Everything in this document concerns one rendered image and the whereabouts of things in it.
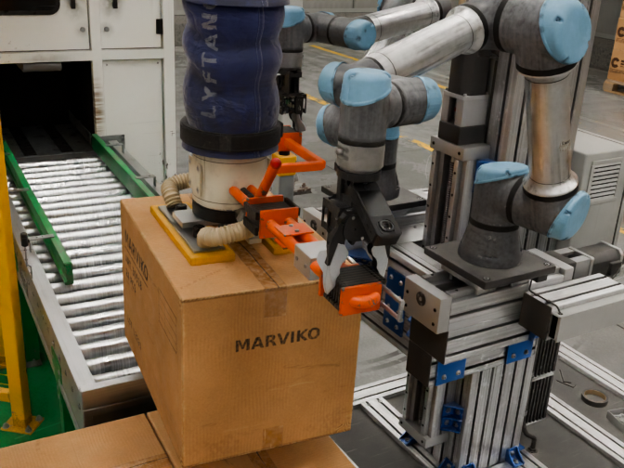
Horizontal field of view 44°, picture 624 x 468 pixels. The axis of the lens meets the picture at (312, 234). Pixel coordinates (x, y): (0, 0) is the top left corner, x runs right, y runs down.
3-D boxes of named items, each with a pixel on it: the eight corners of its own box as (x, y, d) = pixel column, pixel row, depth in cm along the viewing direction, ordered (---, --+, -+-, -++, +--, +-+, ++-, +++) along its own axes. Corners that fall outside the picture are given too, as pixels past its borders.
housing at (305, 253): (292, 266, 143) (292, 243, 141) (324, 261, 146) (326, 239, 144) (307, 281, 137) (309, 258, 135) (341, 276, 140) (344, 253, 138)
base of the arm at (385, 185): (380, 181, 235) (383, 149, 231) (409, 197, 223) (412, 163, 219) (337, 187, 228) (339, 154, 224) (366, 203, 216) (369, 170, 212)
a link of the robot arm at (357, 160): (394, 146, 120) (348, 149, 117) (391, 175, 122) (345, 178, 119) (370, 134, 127) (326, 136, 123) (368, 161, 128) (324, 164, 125)
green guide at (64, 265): (-15, 158, 392) (-17, 140, 389) (6, 156, 397) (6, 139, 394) (42, 289, 263) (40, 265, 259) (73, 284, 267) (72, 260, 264)
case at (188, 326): (124, 334, 214) (120, 199, 199) (260, 314, 230) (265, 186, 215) (182, 469, 164) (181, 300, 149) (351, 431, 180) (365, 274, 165)
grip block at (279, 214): (240, 225, 161) (241, 198, 158) (284, 219, 165) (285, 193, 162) (256, 240, 154) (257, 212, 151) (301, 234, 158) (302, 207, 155)
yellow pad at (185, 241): (149, 212, 192) (149, 193, 190) (188, 208, 196) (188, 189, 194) (190, 267, 163) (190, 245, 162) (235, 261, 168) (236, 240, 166)
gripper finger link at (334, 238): (339, 266, 128) (360, 219, 126) (344, 270, 126) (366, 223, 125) (316, 260, 125) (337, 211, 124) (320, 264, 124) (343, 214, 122)
